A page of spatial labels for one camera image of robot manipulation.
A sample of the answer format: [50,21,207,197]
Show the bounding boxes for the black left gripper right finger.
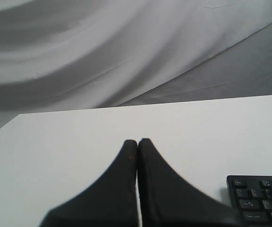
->
[137,139,247,227]

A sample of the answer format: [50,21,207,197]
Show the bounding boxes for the grey backdrop cloth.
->
[0,0,272,128]

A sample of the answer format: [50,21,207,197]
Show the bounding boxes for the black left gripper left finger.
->
[40,140,139,227]

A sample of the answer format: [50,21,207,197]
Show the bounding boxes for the black acer keyboard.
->
[226,175,272,227]

